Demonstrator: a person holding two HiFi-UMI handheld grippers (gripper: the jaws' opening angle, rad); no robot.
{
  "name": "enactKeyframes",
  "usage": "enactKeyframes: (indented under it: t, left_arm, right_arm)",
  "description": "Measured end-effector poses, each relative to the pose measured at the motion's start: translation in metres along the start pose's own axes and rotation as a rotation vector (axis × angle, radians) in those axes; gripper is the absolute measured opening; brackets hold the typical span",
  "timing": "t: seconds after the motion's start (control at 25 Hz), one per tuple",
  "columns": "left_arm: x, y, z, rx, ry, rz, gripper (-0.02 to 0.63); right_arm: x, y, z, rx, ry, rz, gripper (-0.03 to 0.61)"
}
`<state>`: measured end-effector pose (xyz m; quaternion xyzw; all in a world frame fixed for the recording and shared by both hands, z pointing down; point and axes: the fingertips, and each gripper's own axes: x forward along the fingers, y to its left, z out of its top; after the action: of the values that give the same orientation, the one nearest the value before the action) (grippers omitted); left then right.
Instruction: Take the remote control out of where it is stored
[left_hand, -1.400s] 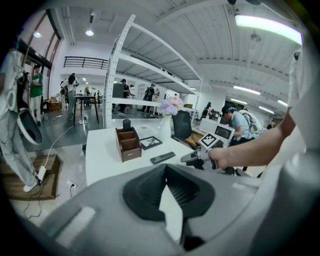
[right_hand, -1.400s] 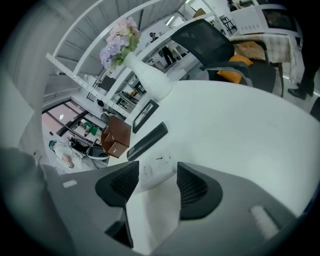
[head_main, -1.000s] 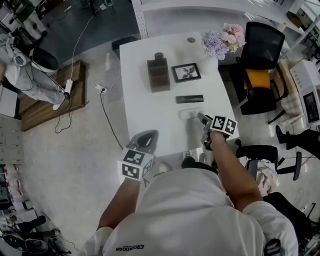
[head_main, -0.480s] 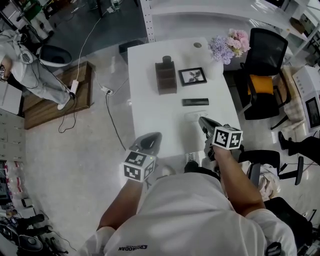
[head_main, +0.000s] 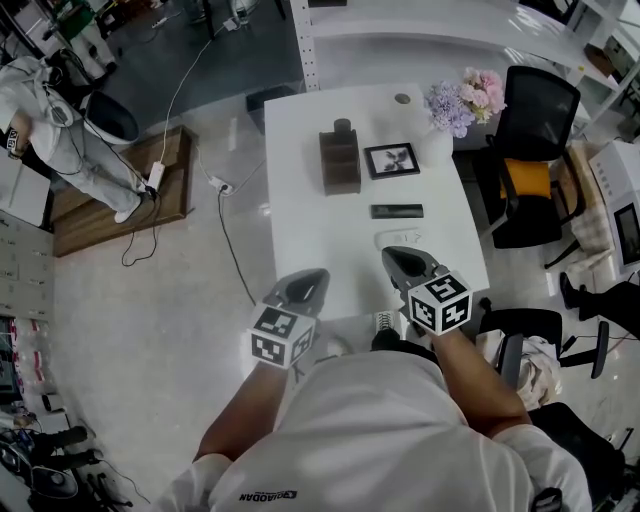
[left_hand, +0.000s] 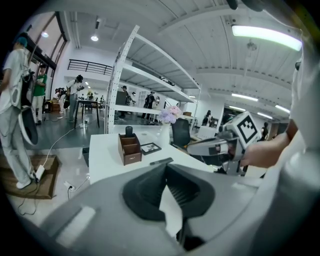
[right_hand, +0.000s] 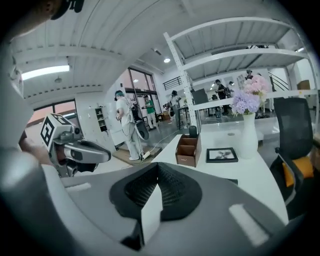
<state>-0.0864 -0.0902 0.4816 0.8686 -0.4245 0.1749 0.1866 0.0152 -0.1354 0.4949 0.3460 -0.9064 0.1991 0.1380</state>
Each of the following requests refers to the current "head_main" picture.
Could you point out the white vase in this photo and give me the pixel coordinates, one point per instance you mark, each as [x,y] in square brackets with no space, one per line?
[437,147]

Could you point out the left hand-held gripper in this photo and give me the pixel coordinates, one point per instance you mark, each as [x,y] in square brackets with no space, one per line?
[277,335]

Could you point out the beige checked tablecloth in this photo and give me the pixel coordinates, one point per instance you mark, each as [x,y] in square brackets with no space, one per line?
[585,230]

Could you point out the black rounded remote control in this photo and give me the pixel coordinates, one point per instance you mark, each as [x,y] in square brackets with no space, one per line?
[343,125]

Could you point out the white remote control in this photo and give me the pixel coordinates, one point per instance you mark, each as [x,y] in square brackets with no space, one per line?
[395,236]

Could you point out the black armrest office chair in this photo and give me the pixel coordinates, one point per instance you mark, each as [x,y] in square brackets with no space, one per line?
[520,320]

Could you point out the grey filing cabinet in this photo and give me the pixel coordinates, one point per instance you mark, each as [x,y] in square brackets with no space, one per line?
[25,270]

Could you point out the black picture frame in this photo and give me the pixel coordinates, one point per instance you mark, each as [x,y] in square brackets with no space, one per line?
[391,161]

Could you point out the person's right forearm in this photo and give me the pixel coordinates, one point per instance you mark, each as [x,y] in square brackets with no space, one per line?
[480,385]

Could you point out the black round fan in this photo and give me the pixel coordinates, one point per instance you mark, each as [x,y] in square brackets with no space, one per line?
[55,482]

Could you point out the person's right white shoe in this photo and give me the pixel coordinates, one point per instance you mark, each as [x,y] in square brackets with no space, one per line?
[385,320]

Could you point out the brown wooden organizer box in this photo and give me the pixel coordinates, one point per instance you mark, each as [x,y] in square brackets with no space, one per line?
[342,182]

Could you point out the orange cushion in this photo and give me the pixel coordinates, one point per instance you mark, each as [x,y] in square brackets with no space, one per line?
[525,177]

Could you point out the person's black trousers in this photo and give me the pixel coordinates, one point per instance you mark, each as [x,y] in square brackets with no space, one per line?
[387,340]

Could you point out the person's left forearm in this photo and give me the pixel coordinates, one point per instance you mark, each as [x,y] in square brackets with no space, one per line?
[240,410]

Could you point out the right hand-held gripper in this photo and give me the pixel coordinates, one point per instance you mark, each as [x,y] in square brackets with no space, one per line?
[440,305]

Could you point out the black table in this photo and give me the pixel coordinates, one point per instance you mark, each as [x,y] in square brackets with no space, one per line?
[208,20]

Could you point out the white microwave oven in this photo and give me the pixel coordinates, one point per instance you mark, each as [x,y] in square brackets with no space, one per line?
[615,175]

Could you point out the brown wooden pallet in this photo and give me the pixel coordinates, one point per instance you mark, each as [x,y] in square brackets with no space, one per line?
[100,230]

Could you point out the person's white shoe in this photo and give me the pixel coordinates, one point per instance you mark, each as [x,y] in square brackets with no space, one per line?
[385,320]
[337,346]

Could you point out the person's left white shoe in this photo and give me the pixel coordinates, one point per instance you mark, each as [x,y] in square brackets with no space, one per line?
[337,346]

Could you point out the white floor socket plug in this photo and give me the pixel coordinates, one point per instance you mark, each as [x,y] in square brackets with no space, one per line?
[222,185]

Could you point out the black mesh office chair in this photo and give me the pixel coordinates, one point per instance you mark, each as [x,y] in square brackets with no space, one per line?
[540,105]

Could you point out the beige checked cloth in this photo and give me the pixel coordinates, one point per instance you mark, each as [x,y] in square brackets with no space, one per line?
[535,370]

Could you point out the white round bin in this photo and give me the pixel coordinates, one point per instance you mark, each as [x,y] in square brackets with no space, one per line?
[112,122]

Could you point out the black slim remote control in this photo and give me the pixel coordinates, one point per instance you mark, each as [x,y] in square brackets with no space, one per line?
[397,211]

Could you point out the white power strip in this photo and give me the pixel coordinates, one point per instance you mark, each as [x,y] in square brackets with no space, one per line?
[156,175]

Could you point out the purple and pink flowers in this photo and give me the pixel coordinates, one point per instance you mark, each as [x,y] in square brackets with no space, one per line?
[450,107]

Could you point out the shrink-wrapped water bottle pack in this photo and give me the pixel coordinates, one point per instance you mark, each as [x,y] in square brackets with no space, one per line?
[32,355]

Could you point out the black waste bin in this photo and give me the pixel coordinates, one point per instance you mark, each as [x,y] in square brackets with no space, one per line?
[265,102]

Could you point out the person's white t-shirt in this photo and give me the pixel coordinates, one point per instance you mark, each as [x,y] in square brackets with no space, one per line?
[380,435]

